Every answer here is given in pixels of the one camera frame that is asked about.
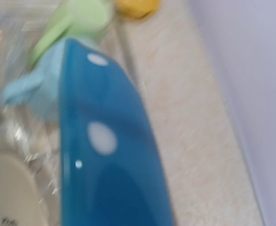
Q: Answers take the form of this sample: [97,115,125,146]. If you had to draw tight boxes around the blue polka dot plate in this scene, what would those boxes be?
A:
[59,39,174,226]

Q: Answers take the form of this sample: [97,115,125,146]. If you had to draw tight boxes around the light blue ceramic mug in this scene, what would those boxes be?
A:
[0,39,66,122]

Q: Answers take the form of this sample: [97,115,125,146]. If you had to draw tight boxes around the cream white plate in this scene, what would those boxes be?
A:
[0,153,48,226]

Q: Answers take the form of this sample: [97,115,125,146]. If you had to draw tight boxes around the green ceramic mug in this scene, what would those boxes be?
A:
[29,0,114,67]

